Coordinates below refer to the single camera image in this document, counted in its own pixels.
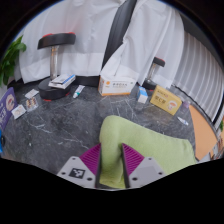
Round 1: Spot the white pleated curtain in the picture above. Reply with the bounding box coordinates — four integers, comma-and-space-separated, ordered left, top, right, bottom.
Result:
173, 31, 224, 121

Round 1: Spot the purple box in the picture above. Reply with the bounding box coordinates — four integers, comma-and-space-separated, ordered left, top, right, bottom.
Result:
0, 87, 19, 131

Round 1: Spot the white and orange tissue box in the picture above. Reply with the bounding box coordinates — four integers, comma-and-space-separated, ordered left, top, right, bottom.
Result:
97, 74, 138, 97

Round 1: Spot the clear snack packet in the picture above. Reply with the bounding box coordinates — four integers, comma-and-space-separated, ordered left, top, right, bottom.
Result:
25, 97, 40, 112

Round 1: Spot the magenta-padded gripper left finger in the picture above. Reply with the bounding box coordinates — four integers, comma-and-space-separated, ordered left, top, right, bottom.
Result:
57, 143, 102, 189

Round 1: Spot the white smooth curtain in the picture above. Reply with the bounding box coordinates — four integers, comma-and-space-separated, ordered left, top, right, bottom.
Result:
99, 0, 185, 89
14, 0, 123, 84

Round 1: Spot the yellow cardboard box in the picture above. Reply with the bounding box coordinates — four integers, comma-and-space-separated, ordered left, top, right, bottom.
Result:
149, 85, 183, 116

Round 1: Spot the light green towel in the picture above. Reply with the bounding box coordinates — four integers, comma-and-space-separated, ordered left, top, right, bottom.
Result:
98, 115, 198, 190

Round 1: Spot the blue pack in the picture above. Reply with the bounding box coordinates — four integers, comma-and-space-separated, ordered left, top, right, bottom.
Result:
0, 129, 5, 156

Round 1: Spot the small purple cup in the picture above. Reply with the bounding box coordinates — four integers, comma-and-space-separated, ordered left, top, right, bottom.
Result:
180, 99, 191, 111

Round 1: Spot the small blue and white carton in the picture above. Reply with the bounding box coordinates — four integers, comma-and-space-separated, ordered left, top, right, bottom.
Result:
136, 86, 149, 104

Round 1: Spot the blue and white flat box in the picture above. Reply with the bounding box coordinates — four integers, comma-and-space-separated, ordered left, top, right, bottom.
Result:
48, 73, 77, 90

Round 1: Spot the black stool with red rim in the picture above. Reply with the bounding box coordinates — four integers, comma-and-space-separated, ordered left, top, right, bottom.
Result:
141, 56, 167, 92
37, 32, 77, 102

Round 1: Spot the small white and blue tube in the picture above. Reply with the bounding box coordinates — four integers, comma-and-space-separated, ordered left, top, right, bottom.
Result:
177, 116, 190, 126

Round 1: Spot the small white packet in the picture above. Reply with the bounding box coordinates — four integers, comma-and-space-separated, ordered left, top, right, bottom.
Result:
11, 104, 27, 120

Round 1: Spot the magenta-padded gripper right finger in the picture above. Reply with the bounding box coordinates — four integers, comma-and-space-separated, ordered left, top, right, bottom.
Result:
120, 143, 167, 189

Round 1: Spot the white card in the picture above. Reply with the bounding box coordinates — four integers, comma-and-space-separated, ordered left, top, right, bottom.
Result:
24, 88, 40, 100

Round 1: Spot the green potted plant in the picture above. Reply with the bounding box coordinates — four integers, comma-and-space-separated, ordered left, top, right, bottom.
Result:
0, 34, 28, 88

